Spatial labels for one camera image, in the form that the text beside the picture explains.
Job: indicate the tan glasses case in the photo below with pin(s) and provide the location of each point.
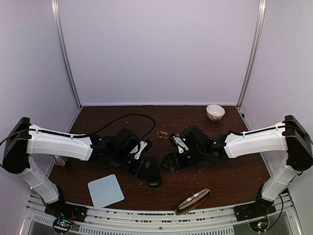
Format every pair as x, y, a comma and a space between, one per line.
192, 202

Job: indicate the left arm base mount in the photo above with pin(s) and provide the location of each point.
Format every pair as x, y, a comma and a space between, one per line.
71, 213

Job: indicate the aluminium corner post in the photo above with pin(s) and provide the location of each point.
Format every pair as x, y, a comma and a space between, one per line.
64, 54
254, 50

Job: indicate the white ceramic bowl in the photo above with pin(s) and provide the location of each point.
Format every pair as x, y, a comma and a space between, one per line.
215, 112

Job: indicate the front aluminium rail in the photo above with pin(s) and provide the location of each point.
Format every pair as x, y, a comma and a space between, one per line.
211, 221

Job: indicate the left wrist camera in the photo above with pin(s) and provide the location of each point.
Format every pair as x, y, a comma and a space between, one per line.
140, 148

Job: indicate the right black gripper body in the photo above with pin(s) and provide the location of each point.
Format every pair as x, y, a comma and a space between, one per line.
188, 162

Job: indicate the black glasses case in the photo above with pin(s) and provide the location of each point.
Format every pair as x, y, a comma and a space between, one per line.
154, 173

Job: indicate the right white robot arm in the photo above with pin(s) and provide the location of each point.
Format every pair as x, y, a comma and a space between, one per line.
194, 146

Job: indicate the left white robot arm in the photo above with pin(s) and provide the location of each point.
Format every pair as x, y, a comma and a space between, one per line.
121, 150

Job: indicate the left blue cleaning cloth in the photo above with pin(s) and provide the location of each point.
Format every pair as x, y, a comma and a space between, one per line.
105, 191

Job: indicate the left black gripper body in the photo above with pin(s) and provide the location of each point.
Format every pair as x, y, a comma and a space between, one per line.
132, 169

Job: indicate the left aluminium corner post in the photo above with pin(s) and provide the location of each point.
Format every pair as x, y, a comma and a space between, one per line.
64, 54

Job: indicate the patterned white mug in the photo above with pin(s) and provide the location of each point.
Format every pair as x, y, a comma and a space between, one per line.
60, 160

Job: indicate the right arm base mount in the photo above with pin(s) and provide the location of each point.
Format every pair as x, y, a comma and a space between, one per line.
259, 211

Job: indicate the right aluminium corner post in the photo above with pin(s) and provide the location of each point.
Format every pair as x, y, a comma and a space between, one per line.
254, 50

